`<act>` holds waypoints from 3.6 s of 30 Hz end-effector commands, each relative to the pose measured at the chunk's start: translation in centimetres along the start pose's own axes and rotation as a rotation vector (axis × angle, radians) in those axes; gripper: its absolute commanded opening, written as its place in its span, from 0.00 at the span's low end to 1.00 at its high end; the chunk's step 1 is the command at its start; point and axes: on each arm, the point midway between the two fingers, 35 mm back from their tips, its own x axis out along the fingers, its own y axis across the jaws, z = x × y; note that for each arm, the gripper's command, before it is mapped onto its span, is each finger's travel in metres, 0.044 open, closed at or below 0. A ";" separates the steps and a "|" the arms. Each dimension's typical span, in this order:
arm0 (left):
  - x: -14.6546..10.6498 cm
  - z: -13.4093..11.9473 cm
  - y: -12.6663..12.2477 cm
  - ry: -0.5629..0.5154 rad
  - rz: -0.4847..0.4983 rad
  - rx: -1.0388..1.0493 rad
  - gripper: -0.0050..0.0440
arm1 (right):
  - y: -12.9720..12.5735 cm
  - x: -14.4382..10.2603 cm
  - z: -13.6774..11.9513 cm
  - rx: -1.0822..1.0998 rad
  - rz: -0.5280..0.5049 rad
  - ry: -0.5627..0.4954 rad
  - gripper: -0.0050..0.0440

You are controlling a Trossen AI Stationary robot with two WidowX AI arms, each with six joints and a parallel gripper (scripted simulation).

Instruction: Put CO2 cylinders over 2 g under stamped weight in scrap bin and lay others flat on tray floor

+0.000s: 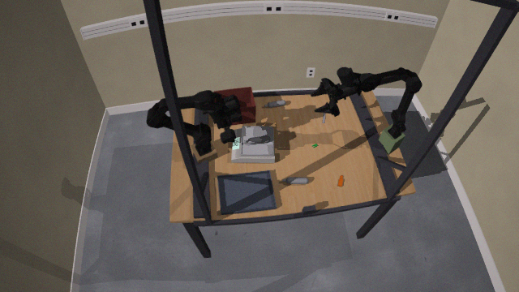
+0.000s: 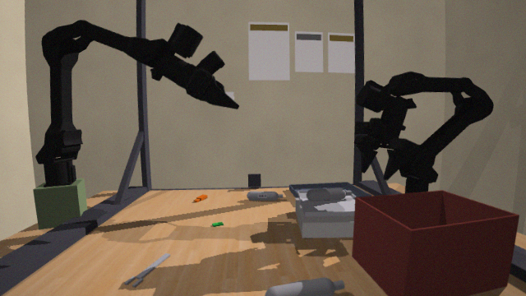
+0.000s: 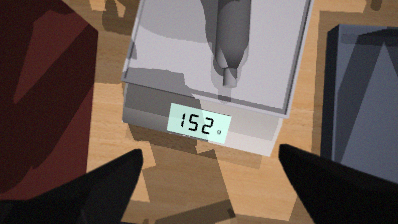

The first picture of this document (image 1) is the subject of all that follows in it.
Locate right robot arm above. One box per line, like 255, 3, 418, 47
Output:
323, 67, 422, 139

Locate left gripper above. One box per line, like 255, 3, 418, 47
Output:
213, 112, 236, 144

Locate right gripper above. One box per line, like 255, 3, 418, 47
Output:
311, 78, 348, 117

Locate grey gas cylinder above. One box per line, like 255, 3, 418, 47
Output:
283, 177, 309, 184
265, 100, 286, 108
245, 136, 270, 144

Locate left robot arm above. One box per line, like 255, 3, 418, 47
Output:
147, 90, 242, 157

